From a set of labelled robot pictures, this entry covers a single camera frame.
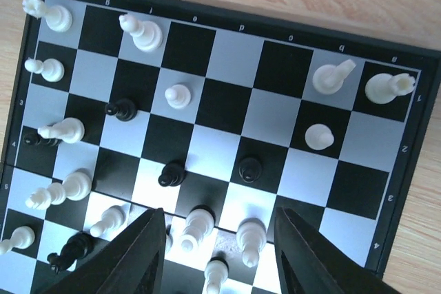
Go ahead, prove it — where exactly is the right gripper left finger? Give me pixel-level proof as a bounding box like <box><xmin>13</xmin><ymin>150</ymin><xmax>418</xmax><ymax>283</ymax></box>
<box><xmin>45</xmin><ymin>208</ymin><xmax>166</xmax><ymax>293</ymax></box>

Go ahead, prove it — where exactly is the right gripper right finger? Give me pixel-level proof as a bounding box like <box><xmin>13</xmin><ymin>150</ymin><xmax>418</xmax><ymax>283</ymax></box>
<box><xmin>274</xmin><ymin>207</ymin><xmax>398</xmax><ymax>293</ymax></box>

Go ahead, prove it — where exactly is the white king tall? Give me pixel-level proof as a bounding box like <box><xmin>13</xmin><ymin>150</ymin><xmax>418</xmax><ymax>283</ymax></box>
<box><xmin>236</xmin><ymin>219</ymin><xmax>267</xmax><ymax>268</ymax></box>

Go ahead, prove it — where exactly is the white bishop tall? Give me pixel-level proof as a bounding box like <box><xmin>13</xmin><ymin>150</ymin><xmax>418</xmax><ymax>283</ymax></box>
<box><xmin>179</xmin><ymin>209</ymin><xmax>214</xmax><ymax>253</ymax></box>

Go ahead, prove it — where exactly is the white queen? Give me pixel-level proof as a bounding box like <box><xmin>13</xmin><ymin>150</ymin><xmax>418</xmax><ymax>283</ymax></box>
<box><xmin>25</xmin><ymin>171</ymin><xmax>92</xmax><ymax>210</ymax></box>

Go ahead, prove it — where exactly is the black pawn e3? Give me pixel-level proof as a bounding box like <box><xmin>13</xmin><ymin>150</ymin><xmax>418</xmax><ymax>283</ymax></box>
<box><xmin>158</xmin><ymin>161</ymin><xmax>186</xmax><ymax>187</ymax></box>

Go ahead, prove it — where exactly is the black pawn c3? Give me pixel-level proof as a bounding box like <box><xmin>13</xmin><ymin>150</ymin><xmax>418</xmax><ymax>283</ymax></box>
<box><xmin>238</xmin><ymin>156</ymin><xmax>263</xmax><ymax>183</ymax></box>

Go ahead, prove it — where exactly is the white pawn b2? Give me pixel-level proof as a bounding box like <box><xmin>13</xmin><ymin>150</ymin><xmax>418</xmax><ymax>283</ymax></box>
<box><xmin>305</xmin><ymin>123</ymin><xmax>334</xmax><ymax>150</ymax></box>

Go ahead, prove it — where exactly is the black pawn f3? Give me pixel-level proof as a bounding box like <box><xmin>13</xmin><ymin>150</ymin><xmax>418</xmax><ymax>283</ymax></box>
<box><xmin>105</xmin><ymin>98</ymin><xmax>138</xmax><ymax>122</ymax></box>

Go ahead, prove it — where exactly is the black pawn h4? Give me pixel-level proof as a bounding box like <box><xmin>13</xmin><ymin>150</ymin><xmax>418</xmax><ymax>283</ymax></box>
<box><xmin>23</xmin><ymin>132</ymin><xmax>61</xmax><ymax>147</ymax></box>

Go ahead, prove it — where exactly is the black and silver chessboard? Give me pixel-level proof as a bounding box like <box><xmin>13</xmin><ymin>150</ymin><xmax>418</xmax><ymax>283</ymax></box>
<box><xmin>1</xmin><ymin>0</ymin><xmax>440</xmax><ymax>293</ymax></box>

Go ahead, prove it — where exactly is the white pawn e2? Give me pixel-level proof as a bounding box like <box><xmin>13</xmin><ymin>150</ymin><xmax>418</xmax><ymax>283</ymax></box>
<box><xmin>165</xmin><ymin>84</ymin><xmax>192</xmax><ymax>109</ymax></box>

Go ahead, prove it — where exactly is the white knight b1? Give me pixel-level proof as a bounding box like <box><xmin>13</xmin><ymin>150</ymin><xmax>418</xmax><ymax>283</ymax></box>
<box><xmin>312</xmin><ymin>59</ymin><xmax>356</xmax><ymax>95</ymax></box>

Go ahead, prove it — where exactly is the white rook corner a1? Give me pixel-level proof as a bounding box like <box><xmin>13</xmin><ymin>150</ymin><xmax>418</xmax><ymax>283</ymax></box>
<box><xmin>365</xmin><ymin>73</ymin><xmax>416</xmax><ymax>105</ymax></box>

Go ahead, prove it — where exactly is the white pawn h2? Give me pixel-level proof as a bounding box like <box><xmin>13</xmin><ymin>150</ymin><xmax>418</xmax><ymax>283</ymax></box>
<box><xmin>24</xmin><ymin>59</ymin><xmax>65</xmax><ymax>83</ymax></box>

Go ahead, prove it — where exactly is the white bishop f1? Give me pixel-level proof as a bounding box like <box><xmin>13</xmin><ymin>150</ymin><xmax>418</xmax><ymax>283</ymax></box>
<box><xmin>119</xmin><ymin>14</ymin><xmax>163</xmax><ymax>52</ymax></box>

